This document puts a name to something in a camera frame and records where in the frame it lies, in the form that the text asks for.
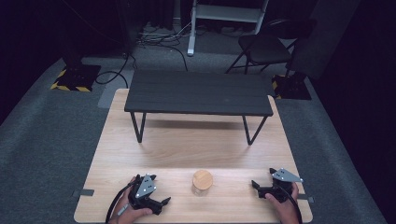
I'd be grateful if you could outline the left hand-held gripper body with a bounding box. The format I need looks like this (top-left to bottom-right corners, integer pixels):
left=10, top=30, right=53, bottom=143
left=128, top=174, right=158, bottom=211

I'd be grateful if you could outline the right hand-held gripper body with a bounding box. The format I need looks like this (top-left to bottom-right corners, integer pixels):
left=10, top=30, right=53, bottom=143
left=258, top=167, right=304, bottom=203

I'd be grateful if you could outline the person's right hand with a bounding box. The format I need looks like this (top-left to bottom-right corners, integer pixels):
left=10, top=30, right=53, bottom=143
left=264, top=181, right=302, bottom=224

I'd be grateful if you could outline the person's left hand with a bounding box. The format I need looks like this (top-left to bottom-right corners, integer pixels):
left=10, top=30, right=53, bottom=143
left=108, top=175, right=154, bottom=224

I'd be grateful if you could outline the grey tape strip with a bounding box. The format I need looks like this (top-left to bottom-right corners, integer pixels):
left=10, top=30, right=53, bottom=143
left=297, top=193, right=316, bottom=204
left=72, top=188, right=95, bottom=198

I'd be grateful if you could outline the glass jar with wooden lid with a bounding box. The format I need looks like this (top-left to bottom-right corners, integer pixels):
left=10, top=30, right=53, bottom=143
left=191, top=169, right=215, bottom=198

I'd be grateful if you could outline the black striped-edge stand base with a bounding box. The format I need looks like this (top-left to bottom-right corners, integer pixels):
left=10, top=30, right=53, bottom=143
left=271, top=72, right=313, bottom=101
left=49, top=63, right=103, bottom=93

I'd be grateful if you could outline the black low shelf table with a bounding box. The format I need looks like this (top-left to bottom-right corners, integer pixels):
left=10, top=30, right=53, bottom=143
left=123, top=69, right=275, bottom=147

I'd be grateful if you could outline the black folding chair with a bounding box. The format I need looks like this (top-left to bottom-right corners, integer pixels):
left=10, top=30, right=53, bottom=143
left=225, top=18, right=318, bottom=76

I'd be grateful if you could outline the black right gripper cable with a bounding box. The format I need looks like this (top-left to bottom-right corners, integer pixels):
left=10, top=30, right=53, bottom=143
left=273, top=184, right=304, bottom=224

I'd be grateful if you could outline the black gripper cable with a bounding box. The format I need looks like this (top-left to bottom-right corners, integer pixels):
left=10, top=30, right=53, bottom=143
left=105, top=181, right=138, bottom=224
left=273, top=184, right=304, bottom=224

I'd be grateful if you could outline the silver cable plug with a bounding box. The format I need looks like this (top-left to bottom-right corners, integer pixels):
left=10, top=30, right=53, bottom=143
left=117, top=203, right=131, bottom=217

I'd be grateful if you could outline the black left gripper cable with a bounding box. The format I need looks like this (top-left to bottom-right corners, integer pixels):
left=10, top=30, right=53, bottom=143
left=105, top=181, right=138, bottom=224

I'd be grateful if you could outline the black floor cable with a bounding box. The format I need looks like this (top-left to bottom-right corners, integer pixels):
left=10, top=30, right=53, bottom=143
left=94, top=51, right=138, bottom=90

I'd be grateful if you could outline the bundle of floor cables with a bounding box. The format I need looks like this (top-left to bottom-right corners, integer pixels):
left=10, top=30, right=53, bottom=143
left=135, top=21, right=194, bottom=73

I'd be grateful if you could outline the white metal stand frame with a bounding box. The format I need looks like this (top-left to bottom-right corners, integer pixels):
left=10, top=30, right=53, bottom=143
left=186, top=0, right=271, bottom=57

